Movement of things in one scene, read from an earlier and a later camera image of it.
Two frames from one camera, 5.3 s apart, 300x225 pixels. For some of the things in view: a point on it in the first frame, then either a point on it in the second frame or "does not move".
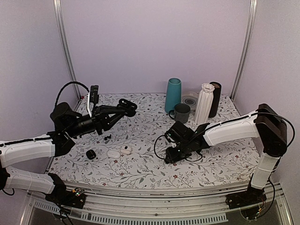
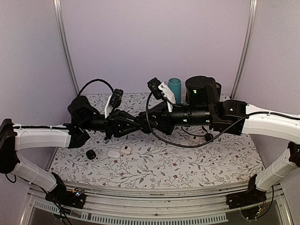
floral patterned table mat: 131,153 does not move
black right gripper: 173,157 → 166,128
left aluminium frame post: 58,12 does not move
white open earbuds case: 127,150 does not move
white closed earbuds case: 113,154 does not move
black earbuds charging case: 129,108 → 142,117
